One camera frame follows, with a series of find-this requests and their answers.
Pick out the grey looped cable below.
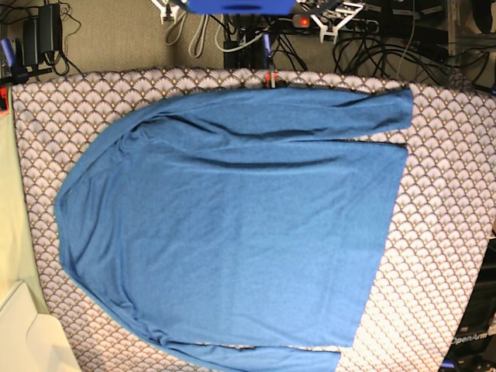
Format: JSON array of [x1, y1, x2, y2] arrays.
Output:
[[165, 11, 210, 59]]

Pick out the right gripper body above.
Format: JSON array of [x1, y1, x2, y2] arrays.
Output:
[[151, 0, 186, 22]]

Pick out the blue long-sleeve T-shirt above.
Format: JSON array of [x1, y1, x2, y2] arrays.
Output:
[[54, 88, 413, 371]]

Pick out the fan-patterned table cloth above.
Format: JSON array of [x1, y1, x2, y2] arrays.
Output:
[[12, 68, 495, 371]]

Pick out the white plastic bin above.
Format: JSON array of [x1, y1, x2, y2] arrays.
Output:
[[1, 281, 81, 371]]

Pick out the white power strip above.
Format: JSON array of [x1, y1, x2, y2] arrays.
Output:
[[289, 15, 379, 33]]

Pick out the blue box at top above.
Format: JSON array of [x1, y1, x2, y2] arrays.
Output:
[[188, 0, 296, 16]]

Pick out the black power adapter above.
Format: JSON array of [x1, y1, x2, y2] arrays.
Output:
[[22, 3, 62, 67]]

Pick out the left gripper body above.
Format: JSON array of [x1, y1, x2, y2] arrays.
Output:
[[305, 0, 364, 42]]

